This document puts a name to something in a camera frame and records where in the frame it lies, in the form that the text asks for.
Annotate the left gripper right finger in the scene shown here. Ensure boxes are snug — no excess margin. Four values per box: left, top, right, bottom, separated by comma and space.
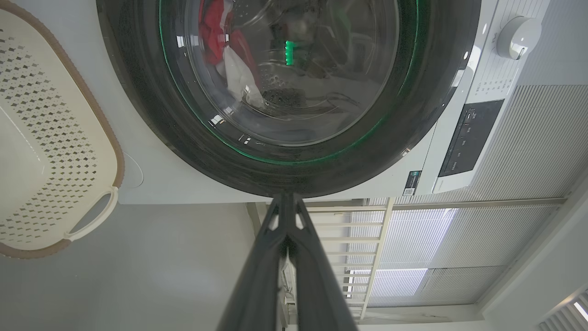
288, 193, 359, 331

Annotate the black round washer door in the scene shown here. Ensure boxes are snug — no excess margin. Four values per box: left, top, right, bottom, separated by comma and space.
96, 0, 482, 198

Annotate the steel washer drum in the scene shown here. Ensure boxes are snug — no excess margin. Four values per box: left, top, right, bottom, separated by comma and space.
184, 0, 400, 145

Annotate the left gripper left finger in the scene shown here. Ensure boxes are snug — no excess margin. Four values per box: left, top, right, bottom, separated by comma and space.
216, 193, 288, 331

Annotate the red and white garment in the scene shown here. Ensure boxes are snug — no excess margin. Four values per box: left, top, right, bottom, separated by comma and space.
198, 0, 265, 108

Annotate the round filter cover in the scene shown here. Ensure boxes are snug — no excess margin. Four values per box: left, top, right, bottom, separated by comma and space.
120, 152, 144, 189

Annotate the black washer display panel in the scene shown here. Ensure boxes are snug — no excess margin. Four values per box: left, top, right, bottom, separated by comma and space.
438, 99, 505, 177

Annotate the white slatted rack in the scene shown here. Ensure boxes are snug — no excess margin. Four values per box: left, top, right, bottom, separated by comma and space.
276, 198, 396, 322

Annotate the small QR code sticker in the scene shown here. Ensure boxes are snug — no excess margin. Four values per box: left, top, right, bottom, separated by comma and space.
403, 170, 422, 197

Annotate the cream perforated laundry basket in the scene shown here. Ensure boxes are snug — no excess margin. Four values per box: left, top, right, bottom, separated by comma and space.
0, 0, 125, 259

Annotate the white louvred vent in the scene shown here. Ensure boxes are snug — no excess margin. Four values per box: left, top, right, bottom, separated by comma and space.
537, 289, 588, 331

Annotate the white washing machine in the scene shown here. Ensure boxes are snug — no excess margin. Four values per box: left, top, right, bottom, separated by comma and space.
9, 0, 552, 205

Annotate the white washing machine dial knob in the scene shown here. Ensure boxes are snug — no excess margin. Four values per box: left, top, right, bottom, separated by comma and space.
496, 17, 543, 60

